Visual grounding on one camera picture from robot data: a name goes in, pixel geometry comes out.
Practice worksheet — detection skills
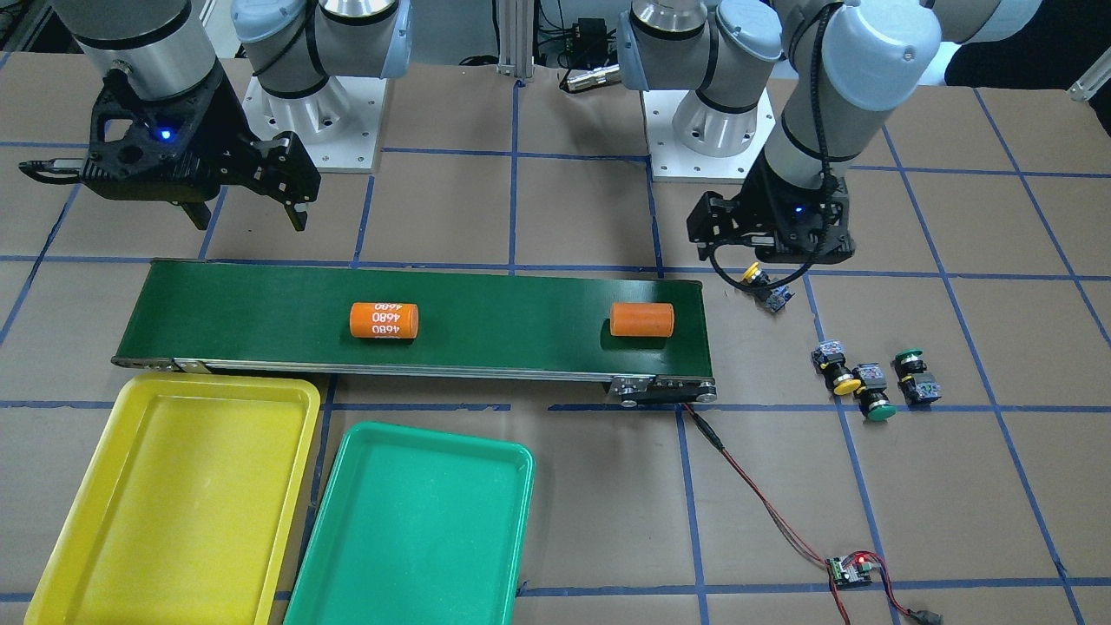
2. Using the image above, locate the yellow push button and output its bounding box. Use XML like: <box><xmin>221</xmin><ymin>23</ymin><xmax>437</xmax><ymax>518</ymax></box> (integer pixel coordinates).
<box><xmin>741</xmin><ymin>262</ymin><xmax>794</xmax><ymax>313</ymax></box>
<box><xmin>811</xmin><ymin>340</ymin><xmax>862</xmax><ymax>397</ymax></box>

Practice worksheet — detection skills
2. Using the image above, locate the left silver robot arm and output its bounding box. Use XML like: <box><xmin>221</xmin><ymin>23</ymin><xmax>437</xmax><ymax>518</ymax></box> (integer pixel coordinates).
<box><xmin>615</xmin><ymin>1</ymin><xmax>1040</xmax><ymax>265</ymax></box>

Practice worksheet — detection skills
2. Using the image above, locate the green push button lower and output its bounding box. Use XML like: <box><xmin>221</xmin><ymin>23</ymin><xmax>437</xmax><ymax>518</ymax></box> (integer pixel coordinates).
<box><xmin>853</xmin><ymin>363</ymin><xmax>897</xmax><ymax>422</ymax></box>

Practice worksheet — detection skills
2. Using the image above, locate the red black wire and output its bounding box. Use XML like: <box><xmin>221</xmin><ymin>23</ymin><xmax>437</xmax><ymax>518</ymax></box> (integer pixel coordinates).
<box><xmin>681</xmin><ymin>404</ymin><xmax>943</xmax><ymax>625</ymax></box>

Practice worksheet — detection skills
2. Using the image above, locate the orange cylinder with 4680 print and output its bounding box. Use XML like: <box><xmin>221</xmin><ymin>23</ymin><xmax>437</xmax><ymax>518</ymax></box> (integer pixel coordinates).
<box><xmin>348</xmin><ymin>302</ymin><xmax>420</xmax><ymax>340</ymax></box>

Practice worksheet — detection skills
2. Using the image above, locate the plain orange cylinder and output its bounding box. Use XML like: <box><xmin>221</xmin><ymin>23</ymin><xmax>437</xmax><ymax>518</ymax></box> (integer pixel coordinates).
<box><xmin>608</xmin><ymin>301</ymin><xmax>677</xmax><ymax>337</ymax></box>

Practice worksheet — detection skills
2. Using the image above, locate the green push button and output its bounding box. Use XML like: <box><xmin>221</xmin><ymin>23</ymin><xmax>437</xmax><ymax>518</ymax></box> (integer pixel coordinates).
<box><xmin>853</xmin><ymin>363</ymin><xmax>897</xmax><ymax>422</ymax></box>
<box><xmin>892</xmin><ymin>347</ymin><xmax>942</xmax><ymax>406</ymax></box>

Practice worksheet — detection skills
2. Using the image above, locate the green conveyor belt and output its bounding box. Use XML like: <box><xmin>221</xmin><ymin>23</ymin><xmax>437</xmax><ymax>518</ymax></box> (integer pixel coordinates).
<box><xmin>112</xmin><ymin>260</ymin><xmax>718</xmax><ymax>406</ymax></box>

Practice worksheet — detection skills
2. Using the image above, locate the small motor controller board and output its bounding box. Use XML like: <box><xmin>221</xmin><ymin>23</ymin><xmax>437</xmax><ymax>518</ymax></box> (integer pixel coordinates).
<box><xmin>825</xmin><ymin>553</ymin><xmax>875</xmax><ymax>589</ymax></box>

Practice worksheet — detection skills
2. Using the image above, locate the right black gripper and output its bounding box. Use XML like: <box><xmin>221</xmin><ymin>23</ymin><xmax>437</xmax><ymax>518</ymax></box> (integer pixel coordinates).
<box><xmin>78</xmin><ymin>65</ymin><xmax>321</xmax><ymax>231</ymax></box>

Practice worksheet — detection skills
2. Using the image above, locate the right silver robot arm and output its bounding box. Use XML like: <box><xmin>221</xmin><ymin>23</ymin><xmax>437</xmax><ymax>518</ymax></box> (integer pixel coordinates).
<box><xmin>20</xmin><ymin>1</ymin><xmax>411</xmax><ymax>231</ymax></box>

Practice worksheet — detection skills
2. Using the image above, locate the green push button upper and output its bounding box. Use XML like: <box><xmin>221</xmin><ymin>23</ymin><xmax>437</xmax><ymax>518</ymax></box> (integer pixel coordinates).
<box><xmin>892</xmin><ymin>347</ymin><xmax>942</xmax><ymax>406</ymax></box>

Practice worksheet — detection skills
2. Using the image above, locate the green plastic tray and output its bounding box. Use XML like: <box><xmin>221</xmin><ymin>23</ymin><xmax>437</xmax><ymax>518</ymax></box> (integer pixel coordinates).
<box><xmin>283</xmin><ymin>422</ymin><xmax>536</xmax><ymax>624</ymax></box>

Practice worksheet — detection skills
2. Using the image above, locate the yellow plastic tray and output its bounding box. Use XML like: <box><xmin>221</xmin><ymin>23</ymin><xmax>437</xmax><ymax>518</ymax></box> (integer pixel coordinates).
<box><xmin>24</xmin><ymin>373</ymin><xmax>320</xmax><ymax>624</ymax></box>

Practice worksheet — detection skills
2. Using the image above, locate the yellow push button middle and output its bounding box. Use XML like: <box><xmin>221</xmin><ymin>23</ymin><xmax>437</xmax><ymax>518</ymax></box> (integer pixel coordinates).
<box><xmin>811</xmin><ymin>340</ymin><xmax>862</xmax><ymax>397</ymax></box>

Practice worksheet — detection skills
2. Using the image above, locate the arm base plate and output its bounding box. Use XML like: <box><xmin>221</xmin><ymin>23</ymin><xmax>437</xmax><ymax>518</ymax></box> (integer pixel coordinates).
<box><xmin>243</xmin><ymin>75</ymin><xmax>391</xmax><ymax>174</ymax></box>
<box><xmin>641</xmin><ymin>90</ymin><xmax>775</xmax><ymax>183</ymax></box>

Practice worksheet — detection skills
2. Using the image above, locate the aluminium frame post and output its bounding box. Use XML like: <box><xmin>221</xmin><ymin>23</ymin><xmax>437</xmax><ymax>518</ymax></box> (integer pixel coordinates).
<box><xmin>496</xmin><ymin>0</ymin><xmax>536</xmax><ymax>83</ymax></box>

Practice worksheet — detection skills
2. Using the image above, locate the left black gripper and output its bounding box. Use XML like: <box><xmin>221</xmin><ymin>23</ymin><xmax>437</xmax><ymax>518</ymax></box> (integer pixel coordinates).
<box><xmin>685</xmin><ymin>160</ymin><xmax>855</xmax><ymax>264</ymax></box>

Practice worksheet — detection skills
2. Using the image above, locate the yellow push button far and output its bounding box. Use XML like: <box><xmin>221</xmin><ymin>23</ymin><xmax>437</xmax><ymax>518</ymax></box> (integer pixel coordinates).
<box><xmin>741</xmin><ymin>262</ymin><xmax>794</xmax><ymax>313</ymax></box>

